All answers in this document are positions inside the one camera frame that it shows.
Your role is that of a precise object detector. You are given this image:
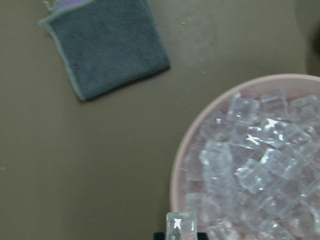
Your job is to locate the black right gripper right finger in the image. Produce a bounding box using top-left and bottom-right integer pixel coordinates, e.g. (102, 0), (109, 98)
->
(197, 232), (208, 240)

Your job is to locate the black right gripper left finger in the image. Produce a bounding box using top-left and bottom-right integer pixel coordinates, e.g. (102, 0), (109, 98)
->
(153, 232), (166, 240)

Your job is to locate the clear ice cube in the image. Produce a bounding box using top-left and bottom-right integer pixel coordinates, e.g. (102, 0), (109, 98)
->
(165, 211), (198, 240)

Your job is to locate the pink bowl of ice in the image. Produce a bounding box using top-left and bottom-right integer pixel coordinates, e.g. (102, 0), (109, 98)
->
(170, 74), (320, 240)

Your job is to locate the grey folded cloth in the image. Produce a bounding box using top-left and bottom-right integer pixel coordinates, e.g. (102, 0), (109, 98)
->
(39, 0), (171, 101)

